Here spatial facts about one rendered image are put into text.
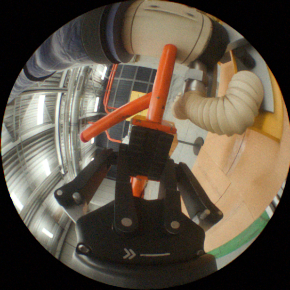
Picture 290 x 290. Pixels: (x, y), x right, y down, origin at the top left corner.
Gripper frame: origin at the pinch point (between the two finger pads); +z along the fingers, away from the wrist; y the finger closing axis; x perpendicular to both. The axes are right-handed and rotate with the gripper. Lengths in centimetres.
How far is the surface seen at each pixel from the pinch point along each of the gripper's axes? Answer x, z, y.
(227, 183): -24, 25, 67
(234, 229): -39, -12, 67
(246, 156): 4.4, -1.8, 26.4
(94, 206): -978, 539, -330
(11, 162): -200, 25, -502
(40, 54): 18.6, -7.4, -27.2
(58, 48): 17.4, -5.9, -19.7
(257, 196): -1.1, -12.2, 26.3
